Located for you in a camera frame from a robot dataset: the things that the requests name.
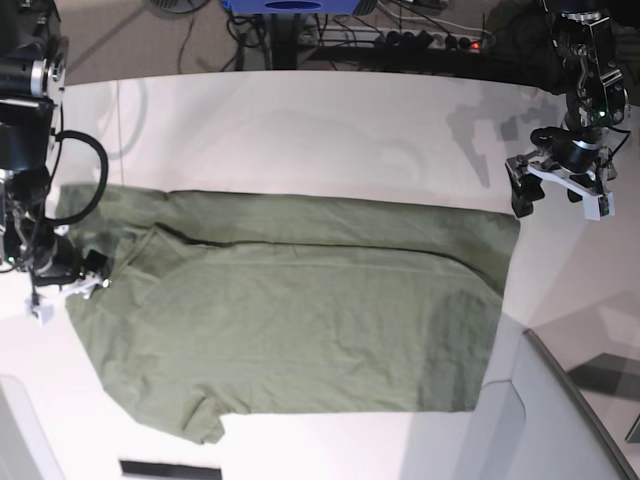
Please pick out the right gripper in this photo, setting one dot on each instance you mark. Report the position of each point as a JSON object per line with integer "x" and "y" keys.
{"x": 59, "y": 263}

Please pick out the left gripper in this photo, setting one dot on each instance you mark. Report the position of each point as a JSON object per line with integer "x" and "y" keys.
{"x": 574, "y": 152}

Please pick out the green t-shirt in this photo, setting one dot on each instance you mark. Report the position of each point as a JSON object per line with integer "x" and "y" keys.
{"x": 223, "y": 303}

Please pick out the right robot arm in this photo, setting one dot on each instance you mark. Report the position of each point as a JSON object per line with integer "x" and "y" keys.
{"x": 33, "y": 69}

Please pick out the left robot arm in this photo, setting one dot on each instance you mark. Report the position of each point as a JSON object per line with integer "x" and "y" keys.
{"x": 596, "y": 98}

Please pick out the white slotted plate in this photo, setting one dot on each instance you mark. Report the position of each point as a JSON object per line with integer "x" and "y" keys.
{"x": 146, "y": 470}

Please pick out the black power strip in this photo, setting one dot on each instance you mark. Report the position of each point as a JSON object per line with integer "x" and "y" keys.
{"x": 423, "y": 40}

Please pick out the blue box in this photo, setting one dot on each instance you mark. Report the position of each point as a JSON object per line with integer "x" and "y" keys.
{"x": 246, "y": 7}

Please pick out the black table leg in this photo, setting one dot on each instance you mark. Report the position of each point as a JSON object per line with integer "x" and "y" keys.
{"x": 284, "y": 32}

